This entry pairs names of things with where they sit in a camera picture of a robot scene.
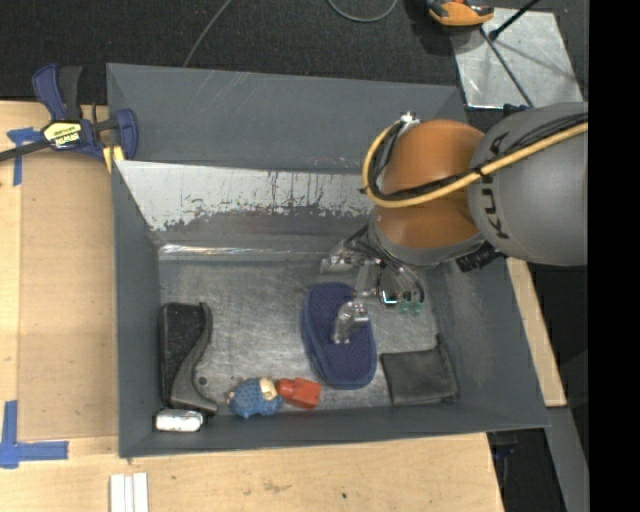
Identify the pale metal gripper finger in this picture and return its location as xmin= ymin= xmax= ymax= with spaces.
xmin=319 ymin=251 xmax=354 ymax=275
xmin=331 ymin=300 xmax=371 ymax=347

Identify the dark blue mesh shoe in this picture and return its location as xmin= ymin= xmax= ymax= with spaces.
xmin=299 ymin=281 xmax=379 ymax=392

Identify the red toy block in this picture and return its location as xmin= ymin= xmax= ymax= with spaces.
xmin=275 ymin=377 xmax=322 ymax=412

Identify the blue knitted toy animal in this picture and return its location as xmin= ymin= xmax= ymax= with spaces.
xmin=226 ymin=376 xmax=286 ymax=421

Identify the grey metal bin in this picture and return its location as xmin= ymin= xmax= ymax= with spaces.
xmin=105 ymin=62 xmax=552 ymax=459

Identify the white and blue packet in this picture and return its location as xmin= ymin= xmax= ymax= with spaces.
xmin=154 ymin=407 xmax=206 ymax=433

